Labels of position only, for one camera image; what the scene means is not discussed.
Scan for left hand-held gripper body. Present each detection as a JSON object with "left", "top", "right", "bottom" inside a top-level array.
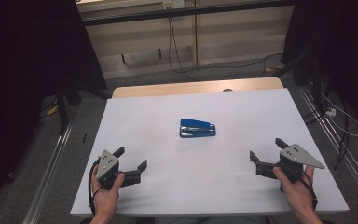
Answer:
[{"left": 95, "top": 149, "right": 120, "bottom": 191}]

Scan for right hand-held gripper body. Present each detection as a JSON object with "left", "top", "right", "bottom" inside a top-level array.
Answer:
[{"left": 273, "top": 143, "right": 326, "bottom": 185}]

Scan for blue stapler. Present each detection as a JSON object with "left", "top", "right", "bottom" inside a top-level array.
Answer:
[{"left": 179, "top": 119, "right": 217, "bottom": 139}]

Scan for person's left hand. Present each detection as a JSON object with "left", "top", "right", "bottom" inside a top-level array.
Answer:
[{"left": 90, "top": 164, "right": 126, "bottom": 218}]

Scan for person's right hand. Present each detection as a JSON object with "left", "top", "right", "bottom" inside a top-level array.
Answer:
[{"left": 272, "top": 164, "right": 319, "bottom": 218}]

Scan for white table cover sheet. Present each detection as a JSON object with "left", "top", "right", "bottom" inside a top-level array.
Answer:
[{"left": 69, "top": 88, "right": 351, "bottom": 217}]

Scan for black metal stand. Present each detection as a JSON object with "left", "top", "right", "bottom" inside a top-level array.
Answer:
[
  {"left": 271, "top": 46, "right": 327, "bottom": 125},
  {"left": 54, "top": 78, "right": 111, "bottom": 136}
]

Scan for black curtain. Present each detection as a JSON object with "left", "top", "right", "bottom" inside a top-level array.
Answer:
[
  {"left": 0, "top": 0, "right": 108, "bottom": 213},
  {"left": 281, "top": 0, "right": 358, "bottom": 132}
]

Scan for black metal bar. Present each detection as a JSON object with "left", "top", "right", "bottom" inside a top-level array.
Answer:
[{"left": 80, "top": 0, "right": 295, "bottom": 27}]

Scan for left hand-held gripper black cable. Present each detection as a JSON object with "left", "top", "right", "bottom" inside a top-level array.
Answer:
[{"left": 88, "top": 157, "right": 102, "bottom": 216}]

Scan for hand-held gripper black cable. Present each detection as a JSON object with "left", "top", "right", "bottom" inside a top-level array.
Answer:
[
  {"left": 288, "top": 164, "right": 319, "bottom": 211},
  {"left": 88, "top": 157, "right": 102, "bottom": 216}
]

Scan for black floor cables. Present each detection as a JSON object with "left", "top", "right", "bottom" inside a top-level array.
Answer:
[{"left": 302, "top": 102, "right": 351, "bottom": 172}]

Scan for right hand-held gripper black cable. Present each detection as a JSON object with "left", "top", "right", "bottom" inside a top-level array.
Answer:
[{"left": 288, "top": 164, "right": 319, "bottom": 211}]

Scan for aluminium floor rail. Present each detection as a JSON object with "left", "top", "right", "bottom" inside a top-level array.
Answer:
[
  {"left": 21, "top": 120, "right": 74, "bottom": 224},
  {"left": 297, "top": 87, "right": 358, "bottom": 213}
]

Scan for white cable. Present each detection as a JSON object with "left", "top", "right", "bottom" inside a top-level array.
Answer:
[{"left": 320, "top": 92, "right": 358, "bottom": 138}]

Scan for black power cable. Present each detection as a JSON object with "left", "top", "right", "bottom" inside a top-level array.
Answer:
[{"left": 167, "top": 7, "right": 284, "bottom": 81}]

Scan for white wall socket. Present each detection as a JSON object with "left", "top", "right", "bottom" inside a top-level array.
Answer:
[{"left": 162, "top": 0, "right": 186, "bottom": 10}]

